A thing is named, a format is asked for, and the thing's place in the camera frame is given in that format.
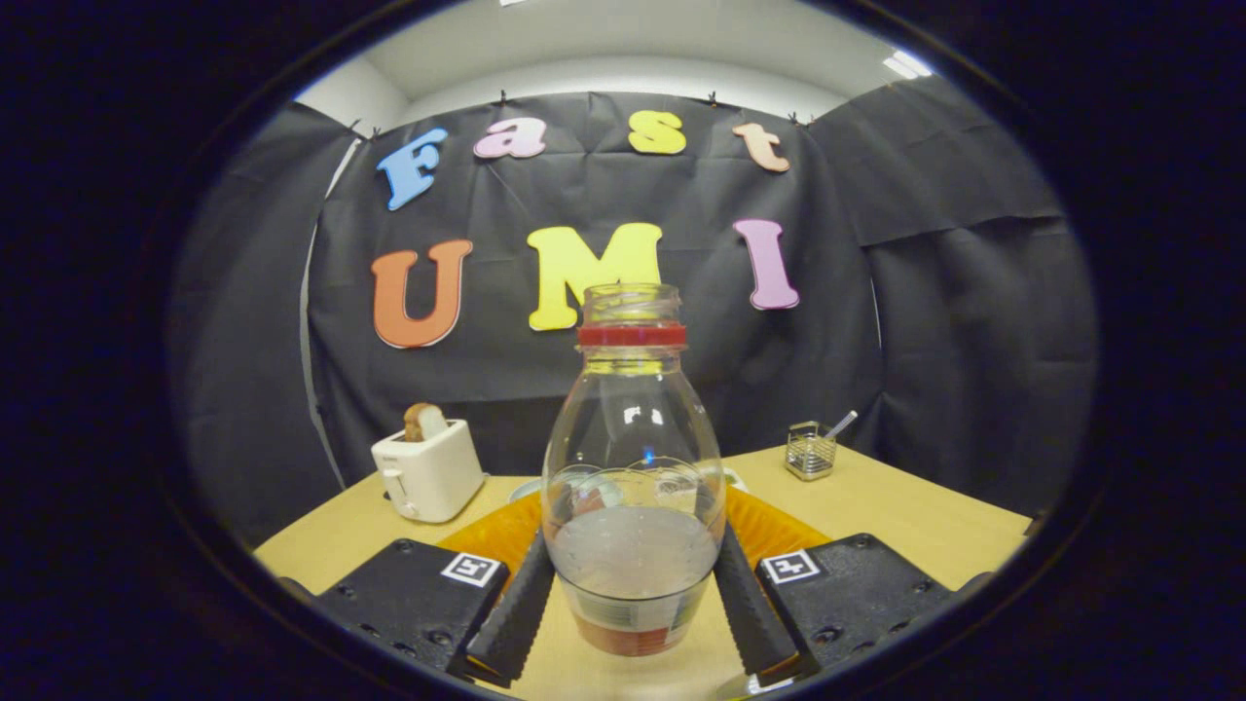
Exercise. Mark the clear plastic juice bottle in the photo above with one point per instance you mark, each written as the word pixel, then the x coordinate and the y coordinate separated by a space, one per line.
pixel 633 428

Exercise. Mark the small ceiling light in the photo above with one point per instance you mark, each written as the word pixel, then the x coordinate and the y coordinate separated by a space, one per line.
pixel 907 64

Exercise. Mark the wooden table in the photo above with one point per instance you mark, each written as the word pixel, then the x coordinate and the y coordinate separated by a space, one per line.
pixel 905 521

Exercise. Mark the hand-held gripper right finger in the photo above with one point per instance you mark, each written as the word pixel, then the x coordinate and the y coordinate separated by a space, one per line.
pixel 754 613

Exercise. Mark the bread slice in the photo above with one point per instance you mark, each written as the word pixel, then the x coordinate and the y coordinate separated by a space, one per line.
pixel 425 424

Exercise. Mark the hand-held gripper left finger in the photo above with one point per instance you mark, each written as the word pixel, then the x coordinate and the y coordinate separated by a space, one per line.
pixel 516 618

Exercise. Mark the light green plate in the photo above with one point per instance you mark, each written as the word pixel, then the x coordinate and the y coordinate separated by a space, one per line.
pixel 526 488

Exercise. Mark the white toaster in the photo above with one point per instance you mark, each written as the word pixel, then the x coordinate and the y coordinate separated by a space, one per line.
pixel 433 477

